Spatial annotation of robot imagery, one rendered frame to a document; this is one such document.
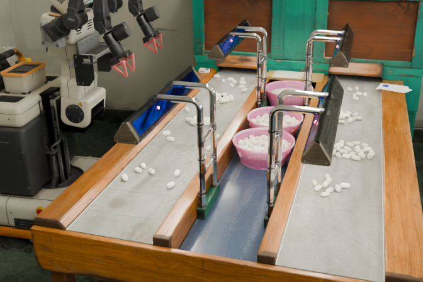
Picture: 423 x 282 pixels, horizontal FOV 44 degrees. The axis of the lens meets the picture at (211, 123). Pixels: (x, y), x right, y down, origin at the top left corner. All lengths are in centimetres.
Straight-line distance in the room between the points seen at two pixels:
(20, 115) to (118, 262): 124
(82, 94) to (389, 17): 172
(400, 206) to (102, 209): 100
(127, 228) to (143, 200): 18
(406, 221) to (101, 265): 98
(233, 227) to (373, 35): 167
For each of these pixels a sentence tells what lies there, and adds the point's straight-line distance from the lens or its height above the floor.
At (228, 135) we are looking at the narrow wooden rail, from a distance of 229.
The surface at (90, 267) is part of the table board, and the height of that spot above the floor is 62.
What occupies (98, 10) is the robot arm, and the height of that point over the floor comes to 128.
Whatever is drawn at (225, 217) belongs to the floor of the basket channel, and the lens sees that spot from 187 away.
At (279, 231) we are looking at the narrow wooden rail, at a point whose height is 76.
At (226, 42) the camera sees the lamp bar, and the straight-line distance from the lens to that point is 255.
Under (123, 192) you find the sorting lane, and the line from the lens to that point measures 193.
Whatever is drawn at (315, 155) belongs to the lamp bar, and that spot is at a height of 107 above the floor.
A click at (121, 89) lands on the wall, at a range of 446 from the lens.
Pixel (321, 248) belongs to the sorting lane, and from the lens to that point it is 164.
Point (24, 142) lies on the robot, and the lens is 280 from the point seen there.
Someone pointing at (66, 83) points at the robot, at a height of 89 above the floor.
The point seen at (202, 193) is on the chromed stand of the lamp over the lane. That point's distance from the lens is 183.
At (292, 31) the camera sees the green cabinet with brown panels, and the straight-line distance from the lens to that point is 314.
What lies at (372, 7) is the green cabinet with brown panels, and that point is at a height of 117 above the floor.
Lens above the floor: 168
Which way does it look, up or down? 22 degrees down
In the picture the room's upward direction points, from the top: 1 degrees counter-clockwise
